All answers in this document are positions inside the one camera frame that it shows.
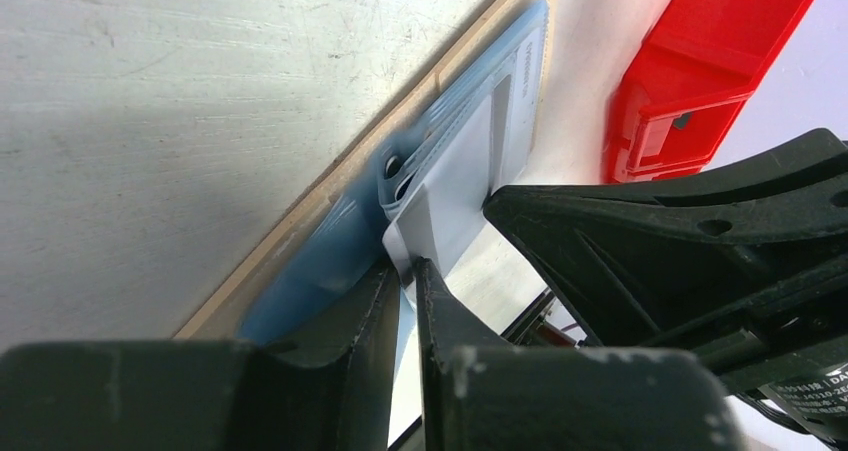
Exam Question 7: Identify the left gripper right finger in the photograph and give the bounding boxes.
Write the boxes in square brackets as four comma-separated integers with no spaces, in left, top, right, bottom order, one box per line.
[413,259,746,450]

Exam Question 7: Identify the red plastic bin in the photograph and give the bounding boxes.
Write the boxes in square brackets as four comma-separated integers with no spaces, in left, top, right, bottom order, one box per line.
[601,0,814,183]

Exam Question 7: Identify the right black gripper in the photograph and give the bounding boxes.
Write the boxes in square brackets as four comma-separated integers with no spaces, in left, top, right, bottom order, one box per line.
[484,128,847,450]

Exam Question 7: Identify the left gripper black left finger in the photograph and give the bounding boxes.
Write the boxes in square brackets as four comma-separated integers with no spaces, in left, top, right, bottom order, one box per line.
[1,262,400,450]

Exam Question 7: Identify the beige leather card holder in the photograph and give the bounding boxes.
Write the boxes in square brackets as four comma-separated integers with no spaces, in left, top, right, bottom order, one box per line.
[173,0,561,347]

